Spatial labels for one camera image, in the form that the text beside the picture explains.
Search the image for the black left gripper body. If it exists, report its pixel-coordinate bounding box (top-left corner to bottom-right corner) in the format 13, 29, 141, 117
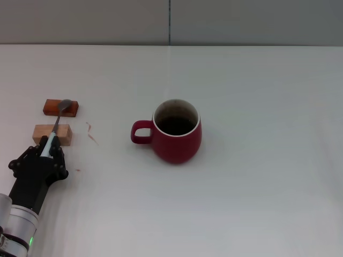
8, 155, 56, 215

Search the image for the dark reddish wooden block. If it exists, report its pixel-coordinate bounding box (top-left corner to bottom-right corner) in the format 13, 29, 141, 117
42, 99, 80, 118

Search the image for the spoon with light blue handle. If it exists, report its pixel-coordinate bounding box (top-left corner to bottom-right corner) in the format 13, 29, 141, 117
40, 99, 73, 158

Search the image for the red ceramic mug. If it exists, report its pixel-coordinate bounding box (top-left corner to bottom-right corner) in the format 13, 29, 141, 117
130, 99, 203, 165

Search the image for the light wooden block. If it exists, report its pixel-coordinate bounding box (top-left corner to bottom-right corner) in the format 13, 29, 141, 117
32, 124, 73, 147

